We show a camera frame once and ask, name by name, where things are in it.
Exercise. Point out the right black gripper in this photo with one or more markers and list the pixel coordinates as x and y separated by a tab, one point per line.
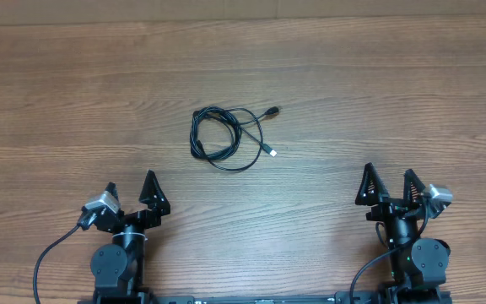
388	207

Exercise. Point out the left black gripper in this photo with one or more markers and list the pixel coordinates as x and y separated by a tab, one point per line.
153	216

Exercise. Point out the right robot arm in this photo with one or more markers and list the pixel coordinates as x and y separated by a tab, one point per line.
418	264

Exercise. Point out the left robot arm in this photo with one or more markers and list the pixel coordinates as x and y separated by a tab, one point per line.
118	267

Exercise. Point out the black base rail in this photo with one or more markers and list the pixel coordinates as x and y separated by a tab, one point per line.
340	297

